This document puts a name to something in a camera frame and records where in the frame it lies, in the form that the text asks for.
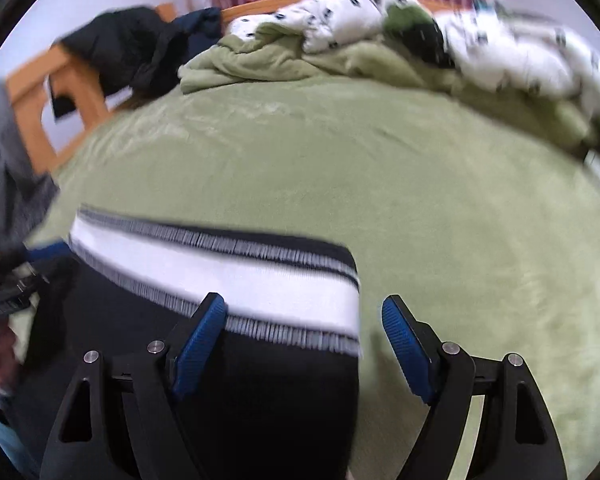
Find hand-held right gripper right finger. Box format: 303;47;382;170
381;294;568;480

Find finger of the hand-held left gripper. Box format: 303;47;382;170
24;241;73;263

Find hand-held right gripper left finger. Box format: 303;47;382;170
40;291;227;480

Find black pants with white stripe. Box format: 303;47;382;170
10;204;363;480

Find grey jeans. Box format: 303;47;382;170
0;82;61;251

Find green fleece bed blanket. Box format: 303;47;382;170
25;77;600;480

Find black jacket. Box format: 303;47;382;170
60;6;191;98

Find navy blue garment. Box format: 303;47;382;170
172;7;223;56

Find white printed quilt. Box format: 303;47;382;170
177;0;600;161

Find wooden bed frame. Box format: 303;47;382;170
0;0;600;181

